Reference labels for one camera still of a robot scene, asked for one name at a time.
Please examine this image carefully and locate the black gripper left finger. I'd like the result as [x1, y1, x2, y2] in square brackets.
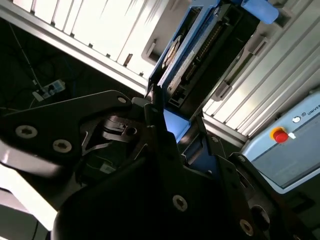
[0, 90, 182, 177]

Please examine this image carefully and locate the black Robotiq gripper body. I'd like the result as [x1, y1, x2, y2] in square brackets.
[53, 154, 253, 240]

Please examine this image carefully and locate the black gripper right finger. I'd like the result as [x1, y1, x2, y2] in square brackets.
[196, 116, 301, 240]

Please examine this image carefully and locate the hard disk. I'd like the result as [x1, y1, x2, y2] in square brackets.
[144, 0, 280, 180]

